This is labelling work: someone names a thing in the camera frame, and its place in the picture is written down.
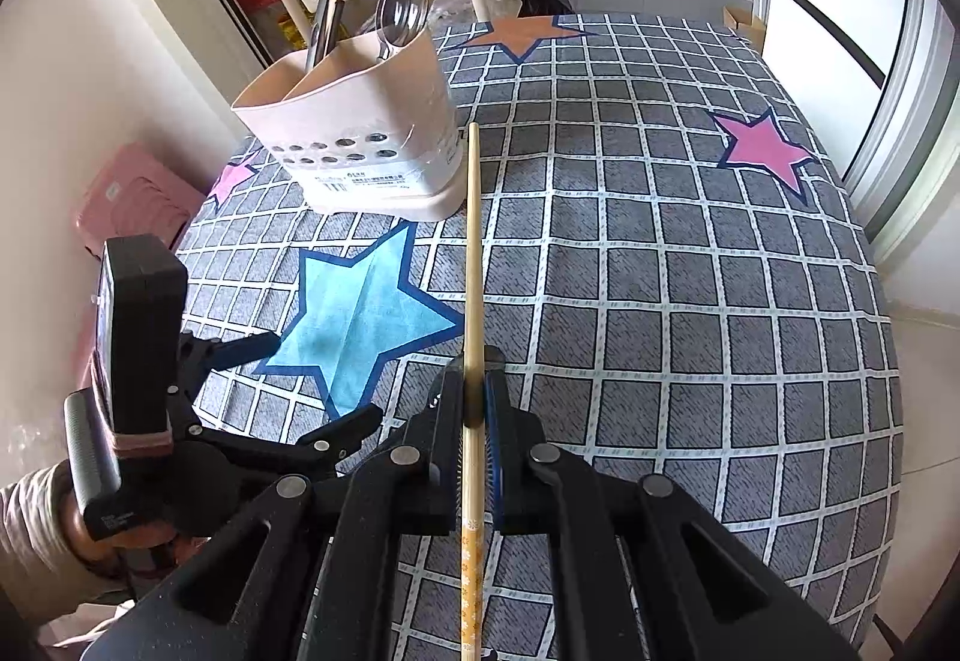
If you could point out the white refrigerator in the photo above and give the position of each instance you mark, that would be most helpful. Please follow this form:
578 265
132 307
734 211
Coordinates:
875 80

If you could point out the grey checked star tablecloth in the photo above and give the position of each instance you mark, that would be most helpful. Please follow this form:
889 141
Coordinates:
659 311

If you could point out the cardboard box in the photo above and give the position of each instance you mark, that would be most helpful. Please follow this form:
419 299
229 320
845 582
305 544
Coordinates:
746 25

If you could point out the pink plastic stool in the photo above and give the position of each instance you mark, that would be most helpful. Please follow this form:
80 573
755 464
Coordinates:
135 194

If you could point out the bamboo chopstick yellow patterned end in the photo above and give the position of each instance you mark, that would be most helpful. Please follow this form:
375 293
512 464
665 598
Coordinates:
474 445

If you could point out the yellow oil bottle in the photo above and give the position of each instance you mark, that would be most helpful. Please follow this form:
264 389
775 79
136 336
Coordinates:
291 33

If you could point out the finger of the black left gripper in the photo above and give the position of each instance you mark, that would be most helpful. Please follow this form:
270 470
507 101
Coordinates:
197 358
314 455

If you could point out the metal spoon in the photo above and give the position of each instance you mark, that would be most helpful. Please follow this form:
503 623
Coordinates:
398 23

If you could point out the person's left hand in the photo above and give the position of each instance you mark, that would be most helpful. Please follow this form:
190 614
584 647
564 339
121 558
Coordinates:
105 554

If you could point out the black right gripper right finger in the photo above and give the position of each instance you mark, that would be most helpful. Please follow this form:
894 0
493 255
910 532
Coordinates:
539 489

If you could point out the beige plastic utensil holder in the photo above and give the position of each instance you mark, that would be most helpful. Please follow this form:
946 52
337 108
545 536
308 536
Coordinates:
363 132

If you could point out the black utensil handle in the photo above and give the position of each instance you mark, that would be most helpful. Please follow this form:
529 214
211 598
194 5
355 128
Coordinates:
317 37

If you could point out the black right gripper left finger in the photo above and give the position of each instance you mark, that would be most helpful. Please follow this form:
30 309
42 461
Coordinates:
404 487

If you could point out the beige sleeved left forearm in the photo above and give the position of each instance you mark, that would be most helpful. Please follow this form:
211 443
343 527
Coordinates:
42 579

